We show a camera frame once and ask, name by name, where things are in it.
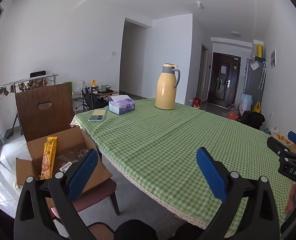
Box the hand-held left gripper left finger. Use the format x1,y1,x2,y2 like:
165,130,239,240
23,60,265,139
14,149,99,240

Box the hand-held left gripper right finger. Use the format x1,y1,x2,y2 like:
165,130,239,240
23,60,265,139
196,147,280,240

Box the brown cardboard box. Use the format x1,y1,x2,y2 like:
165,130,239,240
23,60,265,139
15,126,113,193

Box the yellow snack packet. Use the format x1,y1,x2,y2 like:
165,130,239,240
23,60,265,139
40,136,58,180

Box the person's right hand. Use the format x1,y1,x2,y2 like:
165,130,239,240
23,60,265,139
285,184,296,214

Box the blue pink patterned bag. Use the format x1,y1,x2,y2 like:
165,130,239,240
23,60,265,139
239,94,253,117

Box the red paper bag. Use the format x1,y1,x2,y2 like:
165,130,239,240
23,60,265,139
227,110,240,121

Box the pale green smartphone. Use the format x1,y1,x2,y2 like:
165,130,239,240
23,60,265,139
88,109,107,123

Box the brown wooden chair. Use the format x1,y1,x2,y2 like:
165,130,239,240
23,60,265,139
86,221,116,240
15,83,121,220

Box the grey refrigerator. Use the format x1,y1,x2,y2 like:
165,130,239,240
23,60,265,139
242,57,266,105

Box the white folded umbrella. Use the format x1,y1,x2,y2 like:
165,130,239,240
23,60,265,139
259,60,267,90

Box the purple tissue box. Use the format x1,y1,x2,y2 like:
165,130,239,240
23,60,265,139
108,95,136,115

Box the person's legs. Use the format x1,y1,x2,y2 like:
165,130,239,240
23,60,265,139
115,219,206,240

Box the folding side table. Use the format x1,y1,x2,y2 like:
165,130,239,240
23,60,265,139
71,90,121,113

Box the dark brown entrance door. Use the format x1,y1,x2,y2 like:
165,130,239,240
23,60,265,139
207,52,241,109

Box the yellow thermos jug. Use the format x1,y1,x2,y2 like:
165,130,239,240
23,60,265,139
155,64,181,110

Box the interior room door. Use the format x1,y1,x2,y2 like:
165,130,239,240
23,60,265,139
202,44,210,100

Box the yellow box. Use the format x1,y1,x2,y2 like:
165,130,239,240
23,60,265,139
253,40,263,58

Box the metal drying rack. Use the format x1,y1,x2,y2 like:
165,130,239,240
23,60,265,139
0,73,58,100

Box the row of dried vegetables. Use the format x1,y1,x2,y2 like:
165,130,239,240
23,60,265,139
0,78,49,103

